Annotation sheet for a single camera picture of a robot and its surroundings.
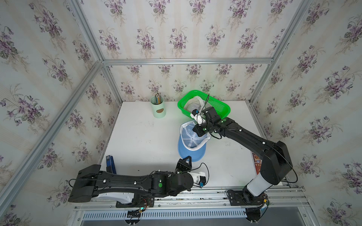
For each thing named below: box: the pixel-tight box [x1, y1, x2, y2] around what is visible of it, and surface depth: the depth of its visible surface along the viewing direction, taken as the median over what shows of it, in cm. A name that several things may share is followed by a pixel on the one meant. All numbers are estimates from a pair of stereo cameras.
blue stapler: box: [105, 154, 117, 175], surface depth 85 cm
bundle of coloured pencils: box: [155, 92, 162, 105], surface depth 103 cm
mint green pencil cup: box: [149, 96, 166, 119], surface depth 104 cm
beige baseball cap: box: [183, 96, 212, 113], surface depth 117 cm
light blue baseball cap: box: [177, 120, 212, 163], surface depth 76 cm
